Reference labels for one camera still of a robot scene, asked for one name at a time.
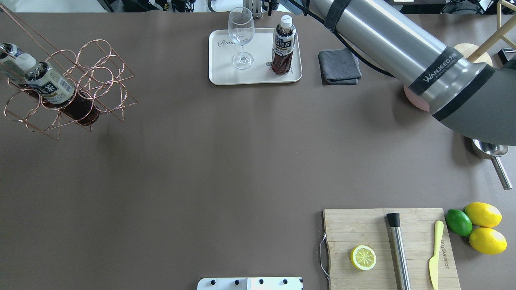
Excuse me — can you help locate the tea bottle taken out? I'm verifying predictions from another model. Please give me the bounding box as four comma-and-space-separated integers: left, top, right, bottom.
271, 15, 297, 74

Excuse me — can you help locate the copper wire bottle basket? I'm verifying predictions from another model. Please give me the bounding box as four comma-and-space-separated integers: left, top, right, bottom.
1, 4, 138, 140

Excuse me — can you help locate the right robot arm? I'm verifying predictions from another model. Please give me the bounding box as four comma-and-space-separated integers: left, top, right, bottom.
302, 0, 516, 146

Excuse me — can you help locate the cream rabbit tray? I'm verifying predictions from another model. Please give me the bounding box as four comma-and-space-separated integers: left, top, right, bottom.
208, 28, 303, 85

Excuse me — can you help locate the grey folded cloth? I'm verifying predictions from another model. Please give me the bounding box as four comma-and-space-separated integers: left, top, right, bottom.
318, 48, 362, 85

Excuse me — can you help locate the bamboo cutting board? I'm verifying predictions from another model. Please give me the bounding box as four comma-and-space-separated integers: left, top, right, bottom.
323, 209, 445, 290

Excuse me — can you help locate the clear wine glass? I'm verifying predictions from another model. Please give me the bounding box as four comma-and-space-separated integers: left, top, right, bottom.
227, 6, 255, 70

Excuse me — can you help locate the half lemon slice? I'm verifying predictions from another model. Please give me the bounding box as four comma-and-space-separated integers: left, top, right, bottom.
350, 245, 377, 271

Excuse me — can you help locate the pink bowl with ice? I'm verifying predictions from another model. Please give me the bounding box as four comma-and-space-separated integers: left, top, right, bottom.
403, 85, 430, 112

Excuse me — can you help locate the steel muddler black tip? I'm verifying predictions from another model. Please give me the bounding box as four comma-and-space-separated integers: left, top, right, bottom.
386, 213, 412, 290

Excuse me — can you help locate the yellow plastic knife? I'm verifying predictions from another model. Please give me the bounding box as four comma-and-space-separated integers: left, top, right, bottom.
428, 220, 444, 290

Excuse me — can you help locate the green lime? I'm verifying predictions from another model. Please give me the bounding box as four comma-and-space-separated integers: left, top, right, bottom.
445, 209, 472, 236

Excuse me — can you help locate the steel ice scoop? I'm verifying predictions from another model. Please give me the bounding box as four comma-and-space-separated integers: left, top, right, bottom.
471, 139, 513, 190

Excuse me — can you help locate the wooden glass drying rack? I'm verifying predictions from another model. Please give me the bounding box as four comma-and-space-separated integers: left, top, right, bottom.
454, 0, 516, 66

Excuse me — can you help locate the yellow lemon upper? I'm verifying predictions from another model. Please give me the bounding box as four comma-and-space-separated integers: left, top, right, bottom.
463, 202, 502, 228

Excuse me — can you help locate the yellow lemon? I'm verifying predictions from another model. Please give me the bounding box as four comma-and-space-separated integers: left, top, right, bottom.
468, 227, 508, 255
463, 202, 502, 228

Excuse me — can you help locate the yellow lemon lower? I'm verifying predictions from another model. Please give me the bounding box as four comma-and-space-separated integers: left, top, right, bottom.
468, 227, 508, 255

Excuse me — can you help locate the black mirror tray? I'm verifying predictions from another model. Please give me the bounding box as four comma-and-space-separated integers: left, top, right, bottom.
497, 48, 516, 64

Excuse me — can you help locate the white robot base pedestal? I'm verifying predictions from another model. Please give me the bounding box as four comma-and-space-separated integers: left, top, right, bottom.
197, 277, 304, 290

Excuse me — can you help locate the tea bottle near pedestal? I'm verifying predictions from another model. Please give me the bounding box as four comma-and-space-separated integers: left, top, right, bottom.
15, 53, 99, 126

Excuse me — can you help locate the tea bottle by handle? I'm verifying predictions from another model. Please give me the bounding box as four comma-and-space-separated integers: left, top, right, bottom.
0, 43, 29, 89

